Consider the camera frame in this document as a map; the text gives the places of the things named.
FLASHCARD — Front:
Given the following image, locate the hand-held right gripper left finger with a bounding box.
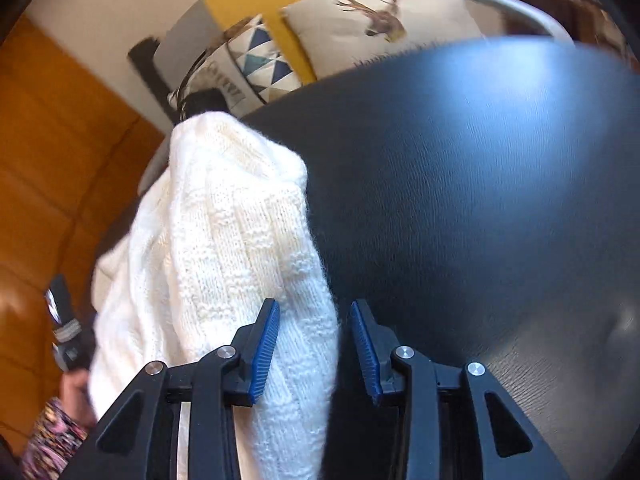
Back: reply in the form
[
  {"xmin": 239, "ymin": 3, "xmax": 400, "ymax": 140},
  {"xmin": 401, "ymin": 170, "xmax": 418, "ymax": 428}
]
[{"xmin": 60, "ymin": 298, "xmax": 281, "ymax": 480}]

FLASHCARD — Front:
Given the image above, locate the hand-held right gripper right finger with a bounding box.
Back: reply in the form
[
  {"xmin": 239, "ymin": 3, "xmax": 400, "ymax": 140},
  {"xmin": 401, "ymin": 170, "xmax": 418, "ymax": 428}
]
[{"xmin": 348, "ymin": 300, "xmax": 571, "ymax": 480}]

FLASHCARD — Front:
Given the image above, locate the white knit sweater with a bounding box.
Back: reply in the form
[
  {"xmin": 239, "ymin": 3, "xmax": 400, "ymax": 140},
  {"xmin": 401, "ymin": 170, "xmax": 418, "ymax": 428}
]
[{"xmin": 90, "ymin": 110, "xmax": 341, "ymax": 480}]

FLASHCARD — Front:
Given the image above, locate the person's left hand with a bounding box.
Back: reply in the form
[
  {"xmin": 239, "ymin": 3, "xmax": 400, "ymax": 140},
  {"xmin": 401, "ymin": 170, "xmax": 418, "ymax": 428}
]
[{"xmin": 59, "ymin": 370, "xmax": 100, "ymax": 423}]

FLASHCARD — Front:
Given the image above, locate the orange wooden wardrobe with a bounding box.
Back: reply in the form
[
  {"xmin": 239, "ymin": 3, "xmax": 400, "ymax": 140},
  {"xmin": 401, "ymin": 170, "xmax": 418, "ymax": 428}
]
[{"xmin": 0, "ymin": 15, "xmax": 168, "ymax": 461}]

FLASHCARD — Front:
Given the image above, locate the triangle pattern pillow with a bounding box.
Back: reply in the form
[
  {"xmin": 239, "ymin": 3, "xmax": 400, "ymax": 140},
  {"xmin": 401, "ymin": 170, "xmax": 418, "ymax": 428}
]
[{"xmin": 167, "ymin": 14, "xmax": 304, "ymax": 117}]

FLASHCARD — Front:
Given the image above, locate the deer print pillow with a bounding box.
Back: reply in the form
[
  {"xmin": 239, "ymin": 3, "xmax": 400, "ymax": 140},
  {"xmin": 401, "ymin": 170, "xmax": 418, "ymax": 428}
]
[{"xmin": 282, "ymin": 0, "xmax": 485, "ymax": 82}]

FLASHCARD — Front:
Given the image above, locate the grey metal sofa armrest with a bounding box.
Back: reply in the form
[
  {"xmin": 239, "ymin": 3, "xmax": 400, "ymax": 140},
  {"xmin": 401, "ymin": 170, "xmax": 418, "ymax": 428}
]
[{"xmin": 457, "ymin": 0, "xmax": 576, "ymax": 43}]

